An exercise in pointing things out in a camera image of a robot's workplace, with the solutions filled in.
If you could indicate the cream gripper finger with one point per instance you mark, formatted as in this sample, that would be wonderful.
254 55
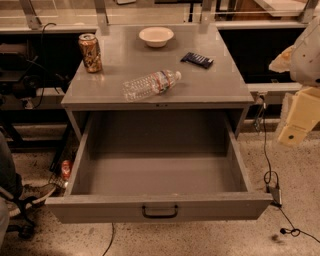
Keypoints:
283 62
302 117

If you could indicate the clear plastic water bottle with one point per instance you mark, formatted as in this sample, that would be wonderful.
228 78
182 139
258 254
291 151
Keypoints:
150 85

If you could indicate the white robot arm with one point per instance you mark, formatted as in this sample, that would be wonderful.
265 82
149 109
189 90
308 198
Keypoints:
305 63

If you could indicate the open grey top drawer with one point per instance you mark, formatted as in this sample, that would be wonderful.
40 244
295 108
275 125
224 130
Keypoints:
159 159

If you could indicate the dark blue snack packet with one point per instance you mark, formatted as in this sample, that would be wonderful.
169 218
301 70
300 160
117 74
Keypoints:
198 60

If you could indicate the white bowl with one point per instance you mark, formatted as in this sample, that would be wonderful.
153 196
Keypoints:
156 37

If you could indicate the grey metal cabinet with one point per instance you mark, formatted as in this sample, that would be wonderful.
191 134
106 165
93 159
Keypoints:
126 57

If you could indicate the gold soda can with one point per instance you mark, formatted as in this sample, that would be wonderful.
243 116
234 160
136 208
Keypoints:
90 49

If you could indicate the red can on floor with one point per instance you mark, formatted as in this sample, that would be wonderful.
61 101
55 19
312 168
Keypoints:
66 168

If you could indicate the grey sneaker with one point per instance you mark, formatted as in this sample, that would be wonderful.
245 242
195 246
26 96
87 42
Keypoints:
29 197

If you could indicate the person's leg in jeans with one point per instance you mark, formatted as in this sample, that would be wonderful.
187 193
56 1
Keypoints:
9 180

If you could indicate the black drawer handle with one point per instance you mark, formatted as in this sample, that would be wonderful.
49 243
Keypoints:
159 213

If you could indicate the black wire basket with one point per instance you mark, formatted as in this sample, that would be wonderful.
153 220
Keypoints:
66 151

